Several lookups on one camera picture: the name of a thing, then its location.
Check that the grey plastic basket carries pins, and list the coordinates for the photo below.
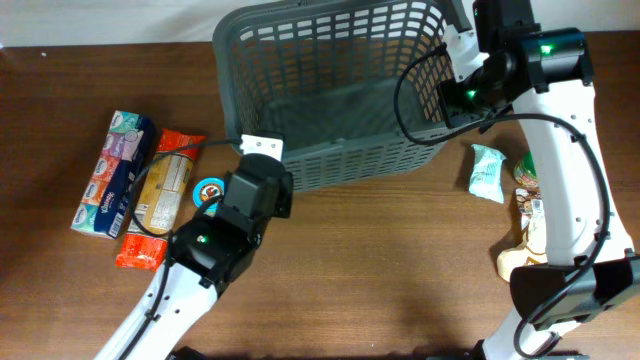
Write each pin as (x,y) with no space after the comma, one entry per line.
(349,85)

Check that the small round blue tin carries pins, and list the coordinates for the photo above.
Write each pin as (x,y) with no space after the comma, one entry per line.
(207,194)

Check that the spaghetti pack red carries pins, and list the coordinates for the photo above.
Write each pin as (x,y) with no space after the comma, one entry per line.
(156,209)

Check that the tissue multipack blue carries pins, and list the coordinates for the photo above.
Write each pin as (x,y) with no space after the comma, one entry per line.
(103,206)

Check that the rice bag beige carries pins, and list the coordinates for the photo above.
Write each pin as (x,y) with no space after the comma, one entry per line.
(532,248)

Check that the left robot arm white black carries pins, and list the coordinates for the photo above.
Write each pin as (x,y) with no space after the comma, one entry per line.
(204,256)

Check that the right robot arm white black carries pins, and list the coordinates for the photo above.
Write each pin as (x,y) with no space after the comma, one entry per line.
(508,68)

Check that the white teal wrapped packet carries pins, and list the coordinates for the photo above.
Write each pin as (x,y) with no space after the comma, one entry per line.
(485,179)

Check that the green lid jar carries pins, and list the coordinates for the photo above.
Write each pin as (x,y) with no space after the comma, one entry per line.
(524,172)

